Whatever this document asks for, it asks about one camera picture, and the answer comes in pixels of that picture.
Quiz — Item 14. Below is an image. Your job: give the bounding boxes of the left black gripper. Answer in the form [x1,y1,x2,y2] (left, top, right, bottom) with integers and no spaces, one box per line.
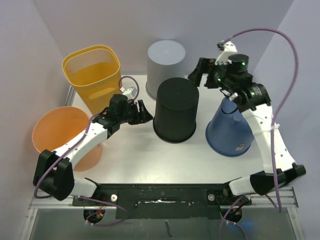
[118,100,153,125]

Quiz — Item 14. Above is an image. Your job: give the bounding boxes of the black ribbed waste bin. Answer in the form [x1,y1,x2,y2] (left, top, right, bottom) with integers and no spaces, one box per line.
[153,77,200,144]

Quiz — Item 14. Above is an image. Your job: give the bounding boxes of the grey plastic bucket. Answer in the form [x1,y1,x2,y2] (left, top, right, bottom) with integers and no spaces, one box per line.
[145,40,186,100]

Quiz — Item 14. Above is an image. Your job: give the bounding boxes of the blue plastic bucket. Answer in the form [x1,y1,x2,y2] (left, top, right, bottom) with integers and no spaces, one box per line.
[205,97,255,157]

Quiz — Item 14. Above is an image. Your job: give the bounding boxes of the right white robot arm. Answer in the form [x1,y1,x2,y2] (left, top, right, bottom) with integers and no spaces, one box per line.
[187,53,306,205]

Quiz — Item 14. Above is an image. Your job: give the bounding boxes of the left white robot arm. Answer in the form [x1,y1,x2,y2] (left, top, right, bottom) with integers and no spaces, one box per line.
[33,94,153,206]

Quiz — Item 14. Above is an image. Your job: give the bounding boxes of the yellow mesh waste bin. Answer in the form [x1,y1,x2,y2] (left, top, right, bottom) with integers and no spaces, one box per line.
[62,45,121,115]

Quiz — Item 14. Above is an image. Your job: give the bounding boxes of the orange plastic bucket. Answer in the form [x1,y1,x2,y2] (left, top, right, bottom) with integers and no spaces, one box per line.
[31,106,103,172]

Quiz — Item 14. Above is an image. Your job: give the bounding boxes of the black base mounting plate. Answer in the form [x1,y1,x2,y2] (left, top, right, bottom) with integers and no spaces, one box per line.
[71,183,252,221]

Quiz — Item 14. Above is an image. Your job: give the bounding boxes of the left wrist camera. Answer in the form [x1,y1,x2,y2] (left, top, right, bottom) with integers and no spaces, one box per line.
[119,86,138,100]

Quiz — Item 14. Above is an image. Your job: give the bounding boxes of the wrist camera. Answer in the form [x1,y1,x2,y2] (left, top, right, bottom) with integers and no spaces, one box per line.
[119,86,138,100]
[214,41,238,66]

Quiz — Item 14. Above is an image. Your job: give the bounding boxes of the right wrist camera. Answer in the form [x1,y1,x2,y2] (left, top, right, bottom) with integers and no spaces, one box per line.
[214,41,238,66]

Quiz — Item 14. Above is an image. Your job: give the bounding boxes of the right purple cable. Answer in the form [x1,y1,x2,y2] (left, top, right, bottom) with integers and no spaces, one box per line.
[217,27,299,240]

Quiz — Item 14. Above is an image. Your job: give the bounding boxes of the aluminium frame rail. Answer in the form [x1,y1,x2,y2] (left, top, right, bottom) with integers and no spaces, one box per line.
[19,86,300,240]

